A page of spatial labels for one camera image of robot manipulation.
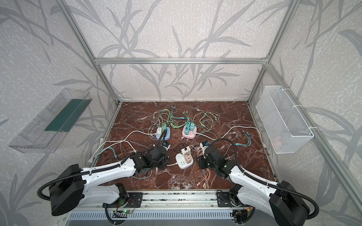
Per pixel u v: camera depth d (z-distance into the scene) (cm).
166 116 111
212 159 64
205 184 79
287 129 61
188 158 82
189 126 96
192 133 96
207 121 108
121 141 97
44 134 64
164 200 75
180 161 85
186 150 83
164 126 94
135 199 74
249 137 99
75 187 41
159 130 91
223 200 73
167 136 102
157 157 63
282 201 40
